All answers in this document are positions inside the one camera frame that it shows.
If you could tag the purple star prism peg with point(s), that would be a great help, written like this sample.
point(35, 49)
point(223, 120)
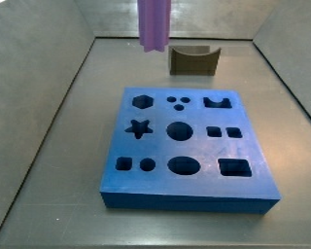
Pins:
point(153, 24)

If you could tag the blue shape sorter board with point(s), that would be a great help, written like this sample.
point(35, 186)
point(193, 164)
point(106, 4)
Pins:
point(184, 154)

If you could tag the dark olive curved block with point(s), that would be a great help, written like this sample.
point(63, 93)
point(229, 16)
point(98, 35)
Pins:
point(192, 60)

